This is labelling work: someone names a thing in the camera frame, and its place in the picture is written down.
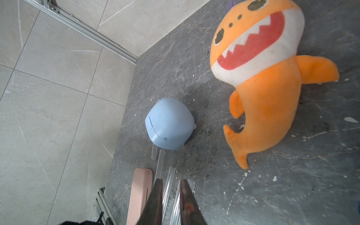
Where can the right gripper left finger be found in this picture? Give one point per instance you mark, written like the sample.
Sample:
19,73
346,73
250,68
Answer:
152,213

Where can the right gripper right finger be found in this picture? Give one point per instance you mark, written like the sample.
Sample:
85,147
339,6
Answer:
189,210

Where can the pink rectangular case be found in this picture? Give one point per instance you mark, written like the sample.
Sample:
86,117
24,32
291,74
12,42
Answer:
140,189

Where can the light blue plastic cup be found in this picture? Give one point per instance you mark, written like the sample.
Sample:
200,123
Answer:
169,124

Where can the orange shark plush toy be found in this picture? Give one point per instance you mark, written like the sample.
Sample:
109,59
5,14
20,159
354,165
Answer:
254,49

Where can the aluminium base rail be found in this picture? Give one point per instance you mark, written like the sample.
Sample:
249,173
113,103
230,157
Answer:
101,213

